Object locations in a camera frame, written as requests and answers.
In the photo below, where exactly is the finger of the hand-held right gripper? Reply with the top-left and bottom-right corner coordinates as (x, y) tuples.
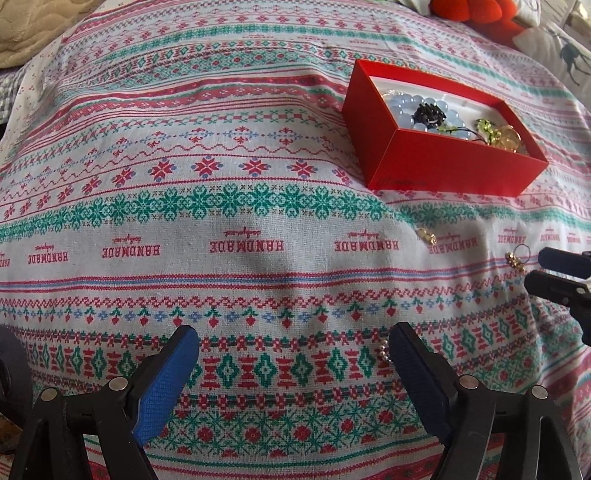
(538, 247), (591, 278)
(524, 270), (591, 306)

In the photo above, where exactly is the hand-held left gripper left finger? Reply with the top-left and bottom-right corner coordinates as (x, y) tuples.
(9, 324), (200, 480)

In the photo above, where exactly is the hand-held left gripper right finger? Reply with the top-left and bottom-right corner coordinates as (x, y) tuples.
(388, 322), (585, 480)

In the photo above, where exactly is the hoop earring with beads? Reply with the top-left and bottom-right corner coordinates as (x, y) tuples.
(505, 244), (532, 270)

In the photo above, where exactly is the green bead bracelet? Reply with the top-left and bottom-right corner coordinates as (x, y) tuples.
(473, 119), (505, 147)

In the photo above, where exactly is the red cardboard box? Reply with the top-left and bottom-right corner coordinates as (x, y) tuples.
(341, 59), (550, 197)

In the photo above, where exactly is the black hair claw clip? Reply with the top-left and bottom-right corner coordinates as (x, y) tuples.
(412, 103), (447, 130)

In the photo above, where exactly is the blue bead bracelet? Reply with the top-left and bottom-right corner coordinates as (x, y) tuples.
(387, 92), (472, 140)

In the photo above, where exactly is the patterned knit-print tablecloth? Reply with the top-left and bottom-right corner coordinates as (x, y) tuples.
(0, 0), (591, 480)

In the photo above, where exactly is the white deer-print cloth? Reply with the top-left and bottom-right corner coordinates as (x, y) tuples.
(512, 0), (591, 95)

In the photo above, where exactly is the orange plush toy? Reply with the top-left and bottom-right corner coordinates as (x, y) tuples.
(429, 0), (528, 44)

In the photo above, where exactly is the grey checkered cloth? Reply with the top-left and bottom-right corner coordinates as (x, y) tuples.
(0, 67), (29, 126)

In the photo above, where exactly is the beige fleece blanket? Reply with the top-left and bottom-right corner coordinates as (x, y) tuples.
(0, 0), (88, 71)

